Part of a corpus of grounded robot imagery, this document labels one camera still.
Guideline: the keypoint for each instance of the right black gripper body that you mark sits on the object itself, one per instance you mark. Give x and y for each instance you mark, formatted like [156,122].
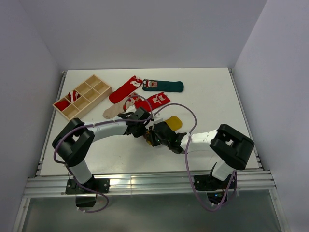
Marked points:
[163,142]

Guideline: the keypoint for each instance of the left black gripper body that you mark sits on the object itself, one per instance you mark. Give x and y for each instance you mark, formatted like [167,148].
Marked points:
[140,124]

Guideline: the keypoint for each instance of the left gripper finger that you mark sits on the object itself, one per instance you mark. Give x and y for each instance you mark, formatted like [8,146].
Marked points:
[124,116]
[140,131]

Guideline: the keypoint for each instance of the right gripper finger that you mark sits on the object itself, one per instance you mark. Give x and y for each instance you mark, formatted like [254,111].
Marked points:
[152,139]
[163,128]

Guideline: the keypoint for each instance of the yellow sock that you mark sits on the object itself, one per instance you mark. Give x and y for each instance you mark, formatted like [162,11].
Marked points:
[174,122]

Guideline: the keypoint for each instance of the wooden compartment tray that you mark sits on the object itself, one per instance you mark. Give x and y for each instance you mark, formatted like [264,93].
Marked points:
[93,91]

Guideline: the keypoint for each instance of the red white striped sock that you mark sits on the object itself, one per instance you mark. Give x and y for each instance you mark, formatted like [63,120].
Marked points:
[73,96]

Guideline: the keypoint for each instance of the red sock with santa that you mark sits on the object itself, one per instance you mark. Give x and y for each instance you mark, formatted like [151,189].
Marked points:
[62,105]

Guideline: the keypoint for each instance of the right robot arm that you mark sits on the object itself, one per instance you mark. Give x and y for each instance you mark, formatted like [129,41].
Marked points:
[233,147]

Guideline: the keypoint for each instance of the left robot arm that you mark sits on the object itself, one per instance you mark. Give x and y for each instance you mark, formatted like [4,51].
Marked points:
[74,141]

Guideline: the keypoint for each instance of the beige sock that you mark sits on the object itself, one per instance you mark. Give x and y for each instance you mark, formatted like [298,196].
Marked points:
[122,106]

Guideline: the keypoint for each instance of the red sock centre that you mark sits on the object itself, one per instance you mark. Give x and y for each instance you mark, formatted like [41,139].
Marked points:
[153,102]

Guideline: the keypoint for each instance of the red sock upper left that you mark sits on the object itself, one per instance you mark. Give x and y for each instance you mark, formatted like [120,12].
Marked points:
[125,90]

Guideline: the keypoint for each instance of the dark green sock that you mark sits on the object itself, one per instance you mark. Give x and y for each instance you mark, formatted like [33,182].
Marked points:
[165,86]

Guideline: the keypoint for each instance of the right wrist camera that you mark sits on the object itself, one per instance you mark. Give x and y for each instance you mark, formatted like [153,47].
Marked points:
[157,118]

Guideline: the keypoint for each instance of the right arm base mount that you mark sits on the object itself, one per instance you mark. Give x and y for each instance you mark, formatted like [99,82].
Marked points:
[215,188]

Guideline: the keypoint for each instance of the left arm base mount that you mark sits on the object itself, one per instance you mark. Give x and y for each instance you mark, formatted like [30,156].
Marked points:
[88,193]

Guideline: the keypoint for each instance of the aluminium front rail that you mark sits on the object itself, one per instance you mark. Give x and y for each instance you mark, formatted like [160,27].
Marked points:
[143,184]

